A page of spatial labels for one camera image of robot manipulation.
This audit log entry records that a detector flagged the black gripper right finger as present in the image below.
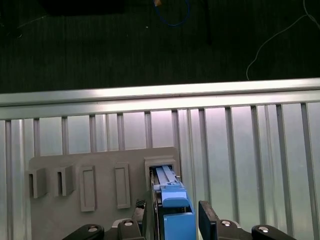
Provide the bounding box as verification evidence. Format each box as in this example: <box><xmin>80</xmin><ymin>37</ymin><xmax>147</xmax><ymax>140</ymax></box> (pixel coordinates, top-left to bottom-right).
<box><xmin>198</xmin><ymin>200</ymin><xmax>298</xmax><ymax>240</ymax></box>

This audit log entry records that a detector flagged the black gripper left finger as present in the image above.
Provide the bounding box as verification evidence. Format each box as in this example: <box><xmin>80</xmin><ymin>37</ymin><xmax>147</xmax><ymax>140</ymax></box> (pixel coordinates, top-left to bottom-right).
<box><xmin>61</xmin><ymin>198</ymin><xmax>149</xmax><ymax>240</ymax></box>

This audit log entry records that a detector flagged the hard disk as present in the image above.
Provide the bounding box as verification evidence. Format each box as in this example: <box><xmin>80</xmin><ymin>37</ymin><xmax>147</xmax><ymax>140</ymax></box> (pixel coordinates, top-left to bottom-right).
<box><xmin>149</xmin><ymin>163</ymin><xmax>197</xmax><ymax>240</ymax></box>

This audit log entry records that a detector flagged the grey parts rack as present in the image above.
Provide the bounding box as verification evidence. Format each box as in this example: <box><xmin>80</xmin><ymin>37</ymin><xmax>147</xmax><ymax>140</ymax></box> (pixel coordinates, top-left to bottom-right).
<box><xmin>24</xmin><ymin>146</ymin><xmax>183</xmax><ymax>240</ymax></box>

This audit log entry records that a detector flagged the thin white floor cable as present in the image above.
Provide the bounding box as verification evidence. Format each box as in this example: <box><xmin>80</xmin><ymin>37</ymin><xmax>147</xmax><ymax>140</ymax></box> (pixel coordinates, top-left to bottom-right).
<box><xmin>245</xmin><ymin>0</ymin><xmax>320</xmax><ymax>81</ymax></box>

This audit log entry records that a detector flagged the thin blue floor cable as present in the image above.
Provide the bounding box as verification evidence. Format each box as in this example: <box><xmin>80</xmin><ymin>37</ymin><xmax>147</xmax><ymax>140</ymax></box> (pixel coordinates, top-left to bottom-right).
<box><xmin>152</xmin><ymin>0</ymin><xmax>192</xmax><ymax>28</ymax></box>

